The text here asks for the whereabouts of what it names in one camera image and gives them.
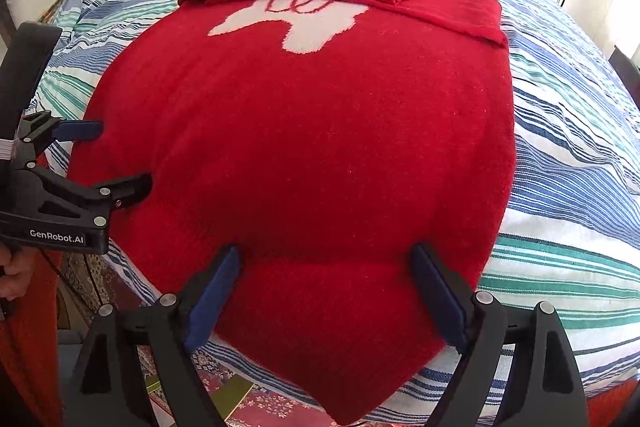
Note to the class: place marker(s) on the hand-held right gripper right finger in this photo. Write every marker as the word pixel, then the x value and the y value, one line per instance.
pixel 440 302

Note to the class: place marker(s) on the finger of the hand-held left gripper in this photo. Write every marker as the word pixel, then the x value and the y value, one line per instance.
pixel 127 189
pixel 80 130

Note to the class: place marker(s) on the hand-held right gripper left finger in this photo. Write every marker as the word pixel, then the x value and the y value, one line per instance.
pixel 210 307

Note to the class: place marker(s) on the red rabbit sweater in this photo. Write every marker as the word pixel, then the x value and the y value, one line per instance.
pixel 310 147

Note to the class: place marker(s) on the person's left hand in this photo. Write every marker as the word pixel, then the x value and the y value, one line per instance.
pixel 17 277

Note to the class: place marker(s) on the patterned floral rug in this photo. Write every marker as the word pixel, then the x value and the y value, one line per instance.
pixel 265 402

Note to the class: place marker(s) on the striped bed sheet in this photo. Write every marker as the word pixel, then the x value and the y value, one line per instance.
pixel 560 157

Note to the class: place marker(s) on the dark wooden cabinet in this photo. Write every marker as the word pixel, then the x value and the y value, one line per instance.
pixel 627 62

